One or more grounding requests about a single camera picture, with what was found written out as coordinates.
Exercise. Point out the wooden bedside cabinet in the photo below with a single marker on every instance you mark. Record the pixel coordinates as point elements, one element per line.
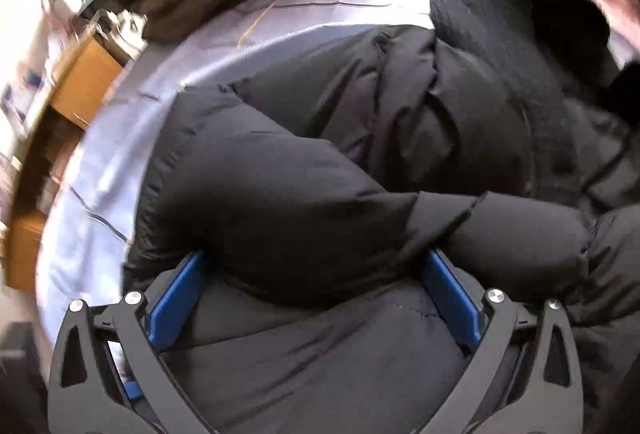
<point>75,103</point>

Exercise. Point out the black puffer jacket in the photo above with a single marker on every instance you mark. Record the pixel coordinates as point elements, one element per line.
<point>310,174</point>

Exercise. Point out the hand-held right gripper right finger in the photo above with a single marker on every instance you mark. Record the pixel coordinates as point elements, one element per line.
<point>454,300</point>

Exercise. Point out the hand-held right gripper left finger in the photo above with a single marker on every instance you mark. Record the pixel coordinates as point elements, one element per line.
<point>176,300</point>

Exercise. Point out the light blue bed sheet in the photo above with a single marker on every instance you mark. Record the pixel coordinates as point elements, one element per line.
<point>125,123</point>

